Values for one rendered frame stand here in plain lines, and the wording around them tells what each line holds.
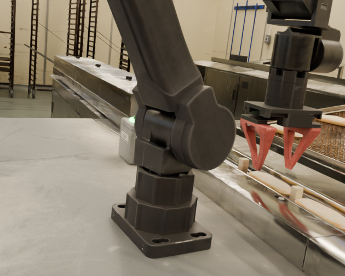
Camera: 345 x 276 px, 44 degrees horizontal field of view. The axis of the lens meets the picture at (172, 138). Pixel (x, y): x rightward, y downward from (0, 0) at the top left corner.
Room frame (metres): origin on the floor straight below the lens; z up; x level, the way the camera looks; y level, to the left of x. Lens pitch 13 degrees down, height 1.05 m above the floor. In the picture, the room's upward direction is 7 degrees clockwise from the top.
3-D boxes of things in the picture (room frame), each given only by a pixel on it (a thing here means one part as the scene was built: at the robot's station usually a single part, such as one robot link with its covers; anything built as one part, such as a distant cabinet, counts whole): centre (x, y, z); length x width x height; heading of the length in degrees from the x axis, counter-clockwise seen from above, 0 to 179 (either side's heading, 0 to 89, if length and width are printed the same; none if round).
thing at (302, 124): (0.65, -0.18, 0.92); 0.07 x 0.07 x 0.09; 25
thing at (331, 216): (0.53, -0.21, 0.86); 0.10 x 0.04 x 0.01; 25
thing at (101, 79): (1.61, 0.29, 0.89); 1.25 x 0.18 x 0.09; 25
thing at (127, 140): (0.80, 0.06, 0.84); 0.08 x 0.08 x 0.11; 25
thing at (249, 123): (0.63, -0.15, 0.92); 0.07 x 0.07 x 0.09; 25
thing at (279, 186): (0.64, -0.16, 0.86); 0.10 x 0.04 x 0.01; 26
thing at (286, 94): (0.64, -0.16, 0.99); 0.10 x 0.07 x 0.07; 115
